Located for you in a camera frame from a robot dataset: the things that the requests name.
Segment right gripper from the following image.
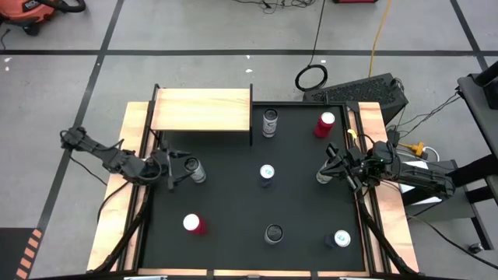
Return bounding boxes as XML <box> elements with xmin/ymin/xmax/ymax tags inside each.
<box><xmin>317</xmin><ymin>142</ymin><xmax>375</xmax><ymax>194</ymax></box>

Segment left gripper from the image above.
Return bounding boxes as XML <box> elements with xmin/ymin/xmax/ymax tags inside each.
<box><xmin>149</xmin><ymin>142</ymin><xmax>195</xmax><ymax>191</ymax></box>

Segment Celsius Tropical Vibe can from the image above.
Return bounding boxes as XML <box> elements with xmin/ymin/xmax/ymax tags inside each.
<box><xmin>315</xmin><ymin>167</ymin><xmax>335</xmax><ymax>185</ymax></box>

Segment white Celsius energy drink can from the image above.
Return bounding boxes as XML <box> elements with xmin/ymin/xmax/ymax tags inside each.
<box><xmin>261</xmin><ymin>108</ymin><xmax>279</xmax><ymax>138</ymax></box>
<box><xmin>183</xmin><ymin>156</ymin><xmax>208</xmax><ymax>184</ymax></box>

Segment red Coca-Cola can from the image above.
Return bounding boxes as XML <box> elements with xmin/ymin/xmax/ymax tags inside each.
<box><xmin>313</xmin><ymin>111</ymin><xmax>336</xmax><ymax>139</ymax></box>
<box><xmin>182</xmin><ymin>212</ymin><xmax>209</xmax><ymax>236</ymax></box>

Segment blue silver Red Bull can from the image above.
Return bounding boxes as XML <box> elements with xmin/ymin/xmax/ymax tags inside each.
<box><xmin>258</xmin><ymin>163</ymin><xmax>276</xmax><ymax>189</ymax></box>
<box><xmin>324</xmin><ymin>229</ymin><xmax>352</xmax><ymax>250</ymax></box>

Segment black perforated computer case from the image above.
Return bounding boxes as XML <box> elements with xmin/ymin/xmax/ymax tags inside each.
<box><xmin>302</xmin><ymin>72</ymin><xmax>410</xmax><ymax>125</ymax></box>

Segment yellow power splitter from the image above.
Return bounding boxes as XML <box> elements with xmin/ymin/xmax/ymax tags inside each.
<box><xmin>398</xmin><ymin>141</ymin><xmax>427</xmax><ymax>157</ymax></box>

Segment Celsius Peach Vibe can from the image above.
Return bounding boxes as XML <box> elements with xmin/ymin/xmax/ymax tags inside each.
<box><xmin>264</xmin><ymin>223</ymin><xmax>285</xmax><ymax>246</ymax></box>

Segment white paper sheet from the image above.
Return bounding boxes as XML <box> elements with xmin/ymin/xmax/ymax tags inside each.
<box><xmin>396</xmin><ymin>159</ymin><xmax>444</xmax><ymax>206</ymax></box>

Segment black metal stand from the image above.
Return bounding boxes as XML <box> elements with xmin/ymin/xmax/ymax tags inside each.
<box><xmin>400</xmin><ymin>60</ymin><xmax>498</xmax><ymax>252</ymax></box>

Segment black mat orange stripes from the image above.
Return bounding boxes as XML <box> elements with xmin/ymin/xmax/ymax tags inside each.
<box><xmin>0</xmin><ymin>227</ymin><xmax>44</xmax><ymax>280</ymax></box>

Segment orange shop vacuum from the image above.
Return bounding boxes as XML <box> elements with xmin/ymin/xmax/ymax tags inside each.
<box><xmin>0</xmin><ymin>0</ymin><xmax>58</xmax><ymax>37</ymax></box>

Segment wooden shelf black metal frame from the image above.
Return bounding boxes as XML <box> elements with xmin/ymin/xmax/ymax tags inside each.
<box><xmin>149</xmin><ymin>83</ymin><xmax>254</xmax><ymax>147</ymax></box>

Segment black aluminium table frame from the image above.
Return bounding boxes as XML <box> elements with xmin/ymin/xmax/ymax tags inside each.
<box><xmin>93</xmin><ymin>100</ymin><xmax>419</xmax><ymax>280</ymax></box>

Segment coiled black cable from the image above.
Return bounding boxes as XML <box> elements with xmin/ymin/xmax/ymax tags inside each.
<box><xmin>294</xmin><ymin>0</ymin><xmax>330</xmax><ymax>93</ymax></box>

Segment black floor cable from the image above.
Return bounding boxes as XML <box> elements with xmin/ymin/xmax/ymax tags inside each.
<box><xmin>404</xmin><ymin>213</ymin><xmax>498</xmax><ymax>271</ymax></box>

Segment yellow extension cord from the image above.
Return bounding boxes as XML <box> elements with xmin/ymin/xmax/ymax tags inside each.
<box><xmin>367</xmin><ymin>0</ymin><xmax>393</xmax><ymax>78</ymax></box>

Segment tangled black floor cables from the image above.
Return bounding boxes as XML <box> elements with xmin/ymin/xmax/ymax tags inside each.
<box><xmin>233</xmin><ymin>0</ymin><xmax>316</xmax><ymax>15</ymax></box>

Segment black vacuum hose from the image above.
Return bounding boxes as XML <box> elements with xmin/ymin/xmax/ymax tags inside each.
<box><xmin>37</xmin><ymin>0</ymin><xmax>87</xmax><ymax>13</ymax></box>

